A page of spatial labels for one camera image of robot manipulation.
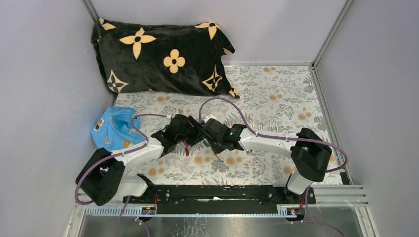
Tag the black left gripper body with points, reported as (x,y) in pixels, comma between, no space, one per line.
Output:
(191,135)

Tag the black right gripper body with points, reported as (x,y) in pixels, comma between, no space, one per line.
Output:
(215,144)

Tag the green capped marker pen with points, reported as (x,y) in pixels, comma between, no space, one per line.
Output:
(212,151)

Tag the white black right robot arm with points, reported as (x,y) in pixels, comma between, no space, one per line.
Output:
(307,150)

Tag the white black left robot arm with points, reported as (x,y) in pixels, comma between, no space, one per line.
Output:
(102,178)

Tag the floral patterned table mat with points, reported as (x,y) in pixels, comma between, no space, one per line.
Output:
(284,94)

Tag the blue cartoon cloth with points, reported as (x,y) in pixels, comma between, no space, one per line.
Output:
(115,131)

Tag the black floral pillow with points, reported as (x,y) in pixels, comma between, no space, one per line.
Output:
(184,59)

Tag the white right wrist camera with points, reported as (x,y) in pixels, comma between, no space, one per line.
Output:
(208,117)

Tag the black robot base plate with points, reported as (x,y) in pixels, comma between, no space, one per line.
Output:
(209,199)

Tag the aluminium frame rail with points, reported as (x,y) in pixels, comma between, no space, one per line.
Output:
(351,196)

